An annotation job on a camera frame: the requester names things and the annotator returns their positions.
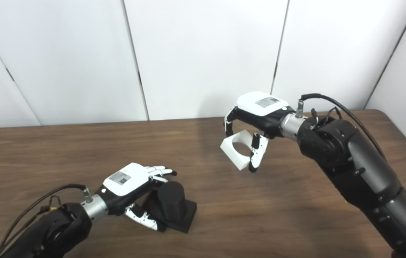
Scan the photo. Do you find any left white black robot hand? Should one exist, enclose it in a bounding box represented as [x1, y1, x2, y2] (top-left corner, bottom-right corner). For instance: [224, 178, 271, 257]
[95, 163, 178, 231]

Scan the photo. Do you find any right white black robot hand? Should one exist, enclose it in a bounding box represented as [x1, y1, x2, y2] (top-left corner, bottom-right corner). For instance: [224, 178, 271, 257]
[224, 92, 296, 173]

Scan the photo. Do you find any white square piece with hole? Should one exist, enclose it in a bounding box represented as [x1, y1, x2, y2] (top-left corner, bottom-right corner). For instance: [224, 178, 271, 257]
[220, 130, 261, 171]

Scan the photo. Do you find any black peg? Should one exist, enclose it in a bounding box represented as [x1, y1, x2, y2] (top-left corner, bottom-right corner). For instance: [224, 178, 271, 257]
[142, 181, 197, 234]

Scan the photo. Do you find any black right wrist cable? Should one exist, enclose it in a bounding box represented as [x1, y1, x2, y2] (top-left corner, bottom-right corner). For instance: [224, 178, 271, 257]
[295, 94, 386, 160]

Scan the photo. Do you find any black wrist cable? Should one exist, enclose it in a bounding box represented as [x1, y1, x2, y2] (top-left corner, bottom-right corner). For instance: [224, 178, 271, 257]
[0, 184, 94, 258]
[295, 94, 386, 160]

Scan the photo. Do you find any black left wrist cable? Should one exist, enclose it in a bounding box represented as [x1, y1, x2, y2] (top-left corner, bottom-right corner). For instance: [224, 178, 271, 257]
[0, 184, 94, 258]

